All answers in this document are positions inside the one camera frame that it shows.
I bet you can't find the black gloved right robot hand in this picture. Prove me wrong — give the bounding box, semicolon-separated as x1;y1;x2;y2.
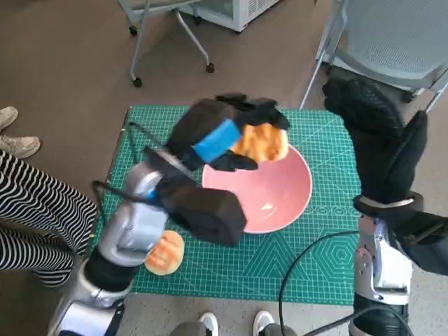
321;76;428;207

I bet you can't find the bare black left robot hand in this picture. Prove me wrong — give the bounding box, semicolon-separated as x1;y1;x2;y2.
164;92;291;172

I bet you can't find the orange rectangular toy bread loaf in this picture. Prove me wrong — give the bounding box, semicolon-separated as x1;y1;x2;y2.
229;122;290;164

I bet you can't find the pink bowl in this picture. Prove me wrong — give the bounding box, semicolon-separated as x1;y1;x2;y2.
202;145;314;235

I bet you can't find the round toy bread bun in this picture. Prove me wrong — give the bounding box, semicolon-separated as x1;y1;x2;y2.
144;230;186;277

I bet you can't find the grey chair with casters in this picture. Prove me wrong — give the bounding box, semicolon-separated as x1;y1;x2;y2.
118;0;215;88

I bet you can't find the grey mesh seat chair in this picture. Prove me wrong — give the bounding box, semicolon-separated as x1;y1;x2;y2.
300;0;448;113

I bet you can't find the white cabinet with grille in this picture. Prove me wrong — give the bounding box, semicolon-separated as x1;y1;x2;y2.
181;0;281;32

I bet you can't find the green cutting mat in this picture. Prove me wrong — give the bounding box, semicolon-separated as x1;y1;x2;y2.
101;104;361;306

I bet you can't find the person's white shoe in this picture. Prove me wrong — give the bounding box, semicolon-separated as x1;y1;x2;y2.
0;134;41;159
0;106;19;131

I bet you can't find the white shoe with dark opening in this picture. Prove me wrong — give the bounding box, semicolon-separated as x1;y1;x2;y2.
253;309;276;336
198;310;220;336

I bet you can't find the grey rounded leg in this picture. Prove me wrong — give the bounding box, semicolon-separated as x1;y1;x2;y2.
264;322;297;336
170;319;211;336

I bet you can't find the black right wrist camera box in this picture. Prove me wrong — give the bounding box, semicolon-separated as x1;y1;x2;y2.
388;209;448;276

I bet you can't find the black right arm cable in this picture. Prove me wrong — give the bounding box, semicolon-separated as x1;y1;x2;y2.
279;230;416;336

